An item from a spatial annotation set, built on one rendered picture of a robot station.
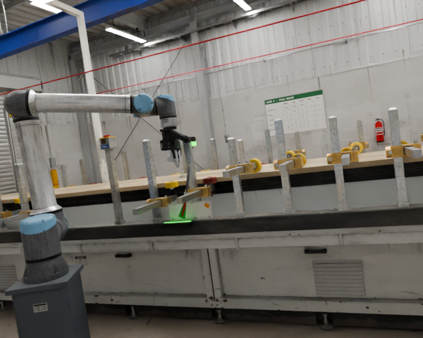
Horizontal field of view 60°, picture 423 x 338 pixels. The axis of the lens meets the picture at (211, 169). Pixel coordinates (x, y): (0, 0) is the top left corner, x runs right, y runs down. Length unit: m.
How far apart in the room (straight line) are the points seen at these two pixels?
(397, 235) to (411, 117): 7.18
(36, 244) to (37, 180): 0.33
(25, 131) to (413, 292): 2.07
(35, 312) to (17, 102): 0.90
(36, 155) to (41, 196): 0.20
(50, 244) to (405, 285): 1.74
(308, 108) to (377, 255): 7.16
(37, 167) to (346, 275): 1.67
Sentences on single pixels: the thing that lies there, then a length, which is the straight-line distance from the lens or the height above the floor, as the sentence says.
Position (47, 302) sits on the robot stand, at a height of 0.52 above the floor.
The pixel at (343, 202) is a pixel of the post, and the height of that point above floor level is 0.74.
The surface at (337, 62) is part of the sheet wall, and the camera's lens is 9.12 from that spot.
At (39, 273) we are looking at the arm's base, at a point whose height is 0.64.
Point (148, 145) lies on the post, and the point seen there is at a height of 1.14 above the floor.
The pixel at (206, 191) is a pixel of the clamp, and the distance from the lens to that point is 1.92.
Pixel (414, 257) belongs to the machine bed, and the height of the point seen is 0.39.
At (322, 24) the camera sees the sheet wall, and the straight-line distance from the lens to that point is 9.32.
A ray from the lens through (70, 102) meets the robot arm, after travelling 1.78.
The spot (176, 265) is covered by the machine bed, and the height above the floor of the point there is 0.36.
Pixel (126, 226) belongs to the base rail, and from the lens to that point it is 2.19.
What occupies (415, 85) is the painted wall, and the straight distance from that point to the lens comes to 8.99.
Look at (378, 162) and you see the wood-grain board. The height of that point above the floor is 0.89.
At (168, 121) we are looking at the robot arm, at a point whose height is 1.24.
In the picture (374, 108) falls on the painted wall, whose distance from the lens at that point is 8.94.
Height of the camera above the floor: 1.06
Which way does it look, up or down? 3 degrees down
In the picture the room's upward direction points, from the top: 8 degrees counter-clockwise
